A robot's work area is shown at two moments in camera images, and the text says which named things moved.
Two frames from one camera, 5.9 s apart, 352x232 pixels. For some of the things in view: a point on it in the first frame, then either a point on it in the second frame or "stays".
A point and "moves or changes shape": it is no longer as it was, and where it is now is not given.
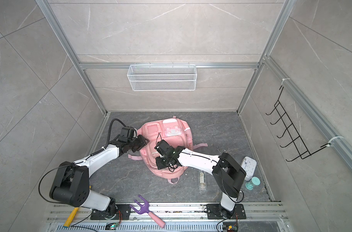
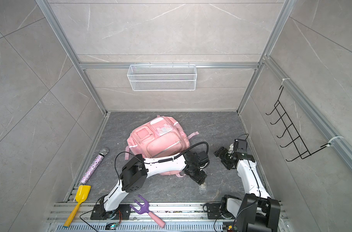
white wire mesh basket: [162, 78] stays
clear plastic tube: [202, 181] stays
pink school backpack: [176, 132] moves or changes shape
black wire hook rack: [295, 143] stays
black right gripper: [161, 166] -> [222, 152]
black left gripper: [143, 142] -> [201, 179]
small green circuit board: [110, 225] stays
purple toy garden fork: [144, 209] stays
